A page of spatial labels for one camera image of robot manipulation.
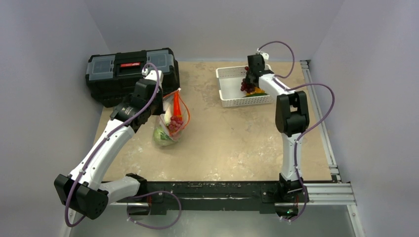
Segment dark red grapes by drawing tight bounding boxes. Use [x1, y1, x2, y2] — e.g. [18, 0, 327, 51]
[240, 66, 255, 95]

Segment white radish with leaves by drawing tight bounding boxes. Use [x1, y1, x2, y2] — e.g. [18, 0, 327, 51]
[164, 104, 173, 126]

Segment orange carrot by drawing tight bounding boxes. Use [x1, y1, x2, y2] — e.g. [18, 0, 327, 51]
[173, 91, 182, 120]

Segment light red grapes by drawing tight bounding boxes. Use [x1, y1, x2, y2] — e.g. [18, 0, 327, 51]
[167, 116, 183, 133]

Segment clear zip top bag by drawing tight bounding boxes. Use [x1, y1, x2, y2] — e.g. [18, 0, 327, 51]
[153, 88, 190, 147]

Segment green cabbage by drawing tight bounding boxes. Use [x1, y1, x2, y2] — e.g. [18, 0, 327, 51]
[153, 127, 175, 146]

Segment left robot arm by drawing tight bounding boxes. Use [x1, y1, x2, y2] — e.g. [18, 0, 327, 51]
[54, 79, 164, 227]

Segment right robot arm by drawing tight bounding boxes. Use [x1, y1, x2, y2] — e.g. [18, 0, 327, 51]
[245, 54, 310, 201]

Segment orange pepper piece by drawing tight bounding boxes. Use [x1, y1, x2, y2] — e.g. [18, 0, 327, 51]
[252, 87, 265, 94]

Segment white plastic basket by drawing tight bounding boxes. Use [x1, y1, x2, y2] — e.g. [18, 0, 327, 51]
[215, 66, 273, 108]

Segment green cucumber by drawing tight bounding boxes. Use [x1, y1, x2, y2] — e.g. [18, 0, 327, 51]
[243, 93, 268, 98]

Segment black toolbox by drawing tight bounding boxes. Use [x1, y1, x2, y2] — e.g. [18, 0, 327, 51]
[85, 48, 180, 108]

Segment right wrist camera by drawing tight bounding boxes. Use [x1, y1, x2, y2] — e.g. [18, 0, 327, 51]
[256, 48, 270, 60]

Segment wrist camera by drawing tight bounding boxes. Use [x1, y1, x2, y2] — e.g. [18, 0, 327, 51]
[141, 68, 164, 84]
[256, 48, 270, 60]

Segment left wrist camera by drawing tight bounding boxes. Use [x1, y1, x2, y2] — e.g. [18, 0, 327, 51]
[141, 68, 164, 84]

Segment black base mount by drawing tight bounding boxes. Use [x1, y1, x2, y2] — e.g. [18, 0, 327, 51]
[118, 181, 309, 218]

